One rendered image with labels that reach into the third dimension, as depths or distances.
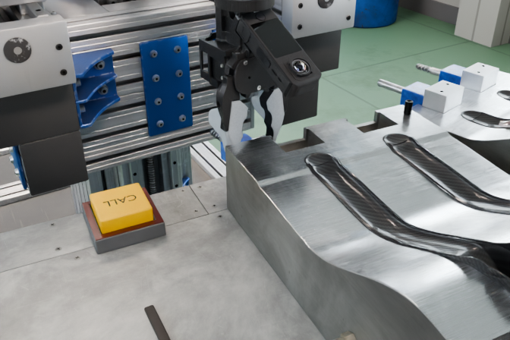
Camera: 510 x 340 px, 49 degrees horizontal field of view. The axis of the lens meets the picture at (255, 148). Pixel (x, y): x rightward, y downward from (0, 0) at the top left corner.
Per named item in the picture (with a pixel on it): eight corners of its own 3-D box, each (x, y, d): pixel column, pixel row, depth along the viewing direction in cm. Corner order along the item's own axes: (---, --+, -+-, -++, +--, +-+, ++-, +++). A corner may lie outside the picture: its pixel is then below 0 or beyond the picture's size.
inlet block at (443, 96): (368, 102, 90) (371, 70, 88) (386, 93, 93) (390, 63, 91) (440, 130, 82) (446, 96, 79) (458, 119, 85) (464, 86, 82)
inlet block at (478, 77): (406, 83, 97) (410, 54, 94) (422, 76, 100) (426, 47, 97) (476, 108, 88) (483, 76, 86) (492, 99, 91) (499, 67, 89)
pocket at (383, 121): (340, 143, 74) (342, 118, 72) (373, 134, 76) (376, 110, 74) (360, 158, 70) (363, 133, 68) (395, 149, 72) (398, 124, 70)
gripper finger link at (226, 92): (239, 125, 72) (251, 60, 69) (247, 130, 71) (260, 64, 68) (209, 127, 69) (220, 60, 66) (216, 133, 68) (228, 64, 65)
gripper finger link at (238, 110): (214, 146, 77) (226, 83, 73) (239, 165, 72) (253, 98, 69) (195, 149, 75) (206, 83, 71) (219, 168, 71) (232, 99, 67)
